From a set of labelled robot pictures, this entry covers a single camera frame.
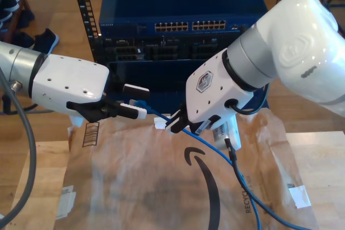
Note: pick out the blue device under rack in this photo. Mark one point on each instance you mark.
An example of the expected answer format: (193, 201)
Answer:
(167, 104)

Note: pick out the black rack server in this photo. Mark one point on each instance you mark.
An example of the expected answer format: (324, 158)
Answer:
(167, 49)

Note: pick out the brown packing paper mailer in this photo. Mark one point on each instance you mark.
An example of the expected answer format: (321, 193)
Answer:
(121, 173)

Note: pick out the blue network switch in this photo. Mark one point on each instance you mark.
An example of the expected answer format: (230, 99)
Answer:
(175, 1)

